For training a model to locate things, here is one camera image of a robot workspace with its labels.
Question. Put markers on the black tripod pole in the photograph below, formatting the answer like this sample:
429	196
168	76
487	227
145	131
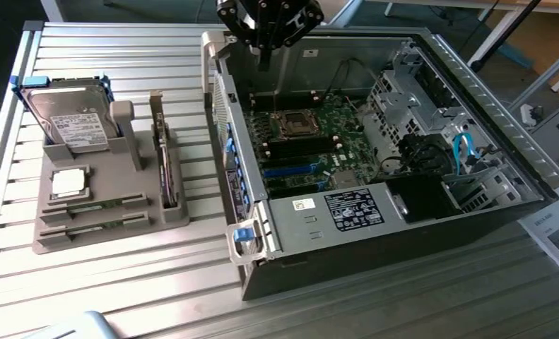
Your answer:
505	33

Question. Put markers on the green motherboard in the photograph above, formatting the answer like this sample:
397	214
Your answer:
336	123

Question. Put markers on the silver power supply unit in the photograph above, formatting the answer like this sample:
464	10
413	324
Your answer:
336	219

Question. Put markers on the white blue rounded object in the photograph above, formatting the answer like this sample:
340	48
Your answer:
80	326

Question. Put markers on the black RAM slot bank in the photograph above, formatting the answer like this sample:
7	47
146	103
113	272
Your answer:
301	146

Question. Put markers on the blue expansion slot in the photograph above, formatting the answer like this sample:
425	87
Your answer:
292	171

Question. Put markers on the graphics card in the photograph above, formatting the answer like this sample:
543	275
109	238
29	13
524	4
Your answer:
165	159

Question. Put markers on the black fan shroud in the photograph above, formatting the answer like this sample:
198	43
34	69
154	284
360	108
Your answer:
425	201

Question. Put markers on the hard disk in blue caddy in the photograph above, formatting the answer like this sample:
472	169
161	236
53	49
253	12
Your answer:
72	116

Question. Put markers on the printed paper sheet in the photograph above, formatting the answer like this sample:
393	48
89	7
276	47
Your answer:
557	233

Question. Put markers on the silver metal drive cage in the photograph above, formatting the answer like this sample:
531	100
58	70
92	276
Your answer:
403	106

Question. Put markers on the black open PC case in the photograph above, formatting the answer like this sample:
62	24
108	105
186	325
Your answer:
403	268

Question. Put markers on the green RAM stick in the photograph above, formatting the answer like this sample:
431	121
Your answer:
96	227
96	205

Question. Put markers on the white power adapter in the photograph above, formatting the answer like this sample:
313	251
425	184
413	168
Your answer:
532	113

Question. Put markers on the CPU socket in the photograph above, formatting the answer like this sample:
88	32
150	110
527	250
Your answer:
293	123

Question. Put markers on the grey parts rack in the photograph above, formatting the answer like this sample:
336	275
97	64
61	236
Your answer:
133	226

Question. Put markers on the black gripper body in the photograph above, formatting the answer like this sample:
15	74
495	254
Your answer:
280	8

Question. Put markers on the silver CPU chip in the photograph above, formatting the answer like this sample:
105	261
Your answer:
70	183

